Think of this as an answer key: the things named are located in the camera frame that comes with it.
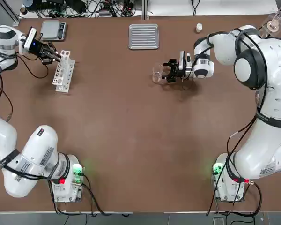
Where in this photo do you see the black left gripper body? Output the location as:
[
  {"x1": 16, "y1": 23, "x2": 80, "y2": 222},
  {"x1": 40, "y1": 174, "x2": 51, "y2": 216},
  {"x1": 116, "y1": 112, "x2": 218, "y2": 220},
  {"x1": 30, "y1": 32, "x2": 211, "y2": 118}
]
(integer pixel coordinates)
[{"x1": 30, "y1": 41, "x2": 51, "y2": 60}]

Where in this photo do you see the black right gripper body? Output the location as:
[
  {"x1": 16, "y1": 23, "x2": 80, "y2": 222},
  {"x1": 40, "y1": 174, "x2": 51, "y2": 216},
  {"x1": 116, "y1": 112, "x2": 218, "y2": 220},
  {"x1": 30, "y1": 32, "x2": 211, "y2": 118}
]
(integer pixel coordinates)
[{"x1": 169, "y1": 60, "x2": 180, "y2": 83}]

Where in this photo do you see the clear glass beaker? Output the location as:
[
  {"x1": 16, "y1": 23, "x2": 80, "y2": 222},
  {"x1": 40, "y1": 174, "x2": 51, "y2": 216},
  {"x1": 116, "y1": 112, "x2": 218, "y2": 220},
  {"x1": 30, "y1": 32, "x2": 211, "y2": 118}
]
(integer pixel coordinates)
[{"x1": 152, "y1": 62, "x2": 164, "y2": 83}]

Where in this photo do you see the white test tube rack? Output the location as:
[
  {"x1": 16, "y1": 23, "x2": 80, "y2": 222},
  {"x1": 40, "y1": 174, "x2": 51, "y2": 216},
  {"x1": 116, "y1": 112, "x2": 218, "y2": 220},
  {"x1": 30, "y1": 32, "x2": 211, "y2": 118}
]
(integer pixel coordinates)
[{"x1": 52, "y1": 49, "x2": 76, "y2": 93}]

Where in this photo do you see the silver digital scale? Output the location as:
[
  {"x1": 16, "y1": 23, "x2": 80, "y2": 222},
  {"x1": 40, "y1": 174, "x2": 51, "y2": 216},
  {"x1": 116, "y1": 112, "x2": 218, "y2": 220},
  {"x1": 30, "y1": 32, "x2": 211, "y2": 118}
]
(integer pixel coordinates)
[{"x1": 39, "y1": 20, "x2": 68, "y2": 42}]

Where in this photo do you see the ribbed metal tray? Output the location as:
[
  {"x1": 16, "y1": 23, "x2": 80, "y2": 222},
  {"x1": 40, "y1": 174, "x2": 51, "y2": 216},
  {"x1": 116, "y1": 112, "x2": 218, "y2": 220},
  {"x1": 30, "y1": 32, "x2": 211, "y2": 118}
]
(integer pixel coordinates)
[{"x1": 128, "y1": 23, "x2": 160, "y2": 50}]

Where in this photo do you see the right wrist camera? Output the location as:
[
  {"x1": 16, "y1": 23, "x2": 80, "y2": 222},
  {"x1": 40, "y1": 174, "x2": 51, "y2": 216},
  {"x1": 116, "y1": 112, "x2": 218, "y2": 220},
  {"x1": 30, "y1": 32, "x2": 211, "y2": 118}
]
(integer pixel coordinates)
[{"x1": 177, "y1": 50, "x2": 192, "y2": 77}]

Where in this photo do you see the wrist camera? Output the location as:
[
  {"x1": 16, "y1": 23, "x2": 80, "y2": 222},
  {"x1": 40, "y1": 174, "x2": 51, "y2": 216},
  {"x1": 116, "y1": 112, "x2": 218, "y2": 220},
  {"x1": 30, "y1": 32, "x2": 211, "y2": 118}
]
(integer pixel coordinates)
[
  {"x1": 23, "y1": 27, "x2": 38, "y2": 51},
  {"x1": 177, "y1": 50, "x2": 192, "y2": 77}
]

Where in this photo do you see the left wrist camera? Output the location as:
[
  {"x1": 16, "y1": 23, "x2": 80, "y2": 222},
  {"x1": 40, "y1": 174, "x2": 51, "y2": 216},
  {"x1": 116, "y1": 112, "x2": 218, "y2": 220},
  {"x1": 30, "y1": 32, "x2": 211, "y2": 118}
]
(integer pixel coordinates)
[{"x1": 23, "y1": 27, "x2": 38, "y2": 51}]

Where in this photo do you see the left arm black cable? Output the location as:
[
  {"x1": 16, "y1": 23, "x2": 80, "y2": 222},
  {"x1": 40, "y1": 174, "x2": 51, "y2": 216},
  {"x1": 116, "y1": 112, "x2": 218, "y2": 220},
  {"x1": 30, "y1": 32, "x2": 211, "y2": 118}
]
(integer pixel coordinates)
[{"x1": 0, "y1": 55, "x2": 50, "y2": 122}]

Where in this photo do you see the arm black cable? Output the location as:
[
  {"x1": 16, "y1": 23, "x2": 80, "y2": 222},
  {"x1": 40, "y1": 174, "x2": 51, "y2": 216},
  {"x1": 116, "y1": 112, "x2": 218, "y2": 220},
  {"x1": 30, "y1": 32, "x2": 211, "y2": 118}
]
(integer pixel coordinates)
[
  {"x1": 0, "y1": 55, "x2": 50, "y2": 122},
  {"x1": 181, "y1": 28, "x2": 270, "y2": 165}
]

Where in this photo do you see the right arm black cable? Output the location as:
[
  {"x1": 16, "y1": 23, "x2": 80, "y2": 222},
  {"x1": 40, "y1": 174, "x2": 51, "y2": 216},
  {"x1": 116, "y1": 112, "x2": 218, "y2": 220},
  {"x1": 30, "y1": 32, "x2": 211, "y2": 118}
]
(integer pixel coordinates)
[{"x1": 181, "y1": 28, "x2": 270, "y2": 165}]

